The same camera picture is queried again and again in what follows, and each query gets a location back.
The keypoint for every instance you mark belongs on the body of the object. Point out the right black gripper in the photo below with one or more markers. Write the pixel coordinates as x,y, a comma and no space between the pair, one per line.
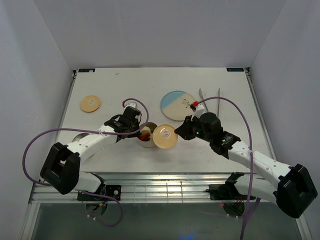
184,130

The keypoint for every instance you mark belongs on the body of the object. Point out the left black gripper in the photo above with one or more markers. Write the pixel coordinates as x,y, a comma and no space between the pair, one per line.
134,135

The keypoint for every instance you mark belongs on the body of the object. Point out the rice ball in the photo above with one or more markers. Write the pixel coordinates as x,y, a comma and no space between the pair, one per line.
145,131

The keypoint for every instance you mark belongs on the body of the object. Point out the wooden lid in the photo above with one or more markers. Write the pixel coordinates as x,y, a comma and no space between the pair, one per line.
164,136
90,103

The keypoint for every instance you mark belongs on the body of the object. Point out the red sausage piece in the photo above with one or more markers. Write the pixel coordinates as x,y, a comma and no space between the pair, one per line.
145,137

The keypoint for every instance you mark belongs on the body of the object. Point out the ceramic food plate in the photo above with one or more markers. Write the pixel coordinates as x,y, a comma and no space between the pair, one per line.
175,105

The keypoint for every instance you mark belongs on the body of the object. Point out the steel lunch bowl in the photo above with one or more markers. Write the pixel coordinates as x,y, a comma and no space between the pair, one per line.
150,143
79,136

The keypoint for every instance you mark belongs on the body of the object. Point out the steel tongs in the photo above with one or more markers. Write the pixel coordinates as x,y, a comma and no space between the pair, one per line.
200,93

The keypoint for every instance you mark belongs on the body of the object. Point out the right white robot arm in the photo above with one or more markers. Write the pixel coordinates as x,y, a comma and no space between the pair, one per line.
291,188

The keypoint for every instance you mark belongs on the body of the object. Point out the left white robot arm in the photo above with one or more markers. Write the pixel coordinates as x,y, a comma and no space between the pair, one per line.
62,167

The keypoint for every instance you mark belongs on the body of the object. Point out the left blue label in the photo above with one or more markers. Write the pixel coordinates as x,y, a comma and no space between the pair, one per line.
86,70

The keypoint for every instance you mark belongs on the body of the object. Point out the blue label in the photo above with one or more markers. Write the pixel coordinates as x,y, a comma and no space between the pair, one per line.
235,69
86,70

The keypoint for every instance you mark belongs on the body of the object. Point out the right blue label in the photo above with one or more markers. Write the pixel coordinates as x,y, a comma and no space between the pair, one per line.
235,69

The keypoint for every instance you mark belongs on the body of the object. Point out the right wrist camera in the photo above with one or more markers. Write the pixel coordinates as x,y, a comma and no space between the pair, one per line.
198,109

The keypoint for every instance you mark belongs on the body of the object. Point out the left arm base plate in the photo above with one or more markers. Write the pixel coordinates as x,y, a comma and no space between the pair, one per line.
113,191

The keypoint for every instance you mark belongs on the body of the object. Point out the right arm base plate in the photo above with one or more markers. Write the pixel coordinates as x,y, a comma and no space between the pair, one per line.
224,192

